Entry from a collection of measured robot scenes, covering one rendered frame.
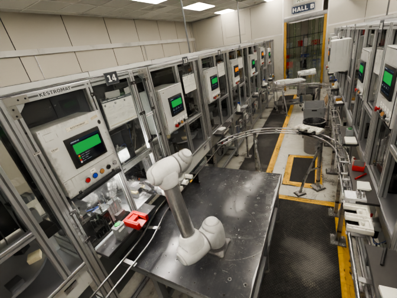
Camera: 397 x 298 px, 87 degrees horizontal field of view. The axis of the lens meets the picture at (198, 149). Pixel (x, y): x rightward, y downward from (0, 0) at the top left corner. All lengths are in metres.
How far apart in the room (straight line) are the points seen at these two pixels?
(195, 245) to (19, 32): 5.04
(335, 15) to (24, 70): 8.95
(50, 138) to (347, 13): 9.11
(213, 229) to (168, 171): 0.57
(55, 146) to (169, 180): 0.70
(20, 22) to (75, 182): 4.44
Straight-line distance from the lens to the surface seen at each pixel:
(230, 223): 1.96
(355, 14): 9.47
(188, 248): 1.53
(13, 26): 5.58
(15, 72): 5.36
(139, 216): 1.86
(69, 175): 1.55
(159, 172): 1.26
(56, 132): 1.49
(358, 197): 1.95
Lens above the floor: 2.07
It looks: 25 degrees down
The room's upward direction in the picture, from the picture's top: 11 degrees counter-clockwise
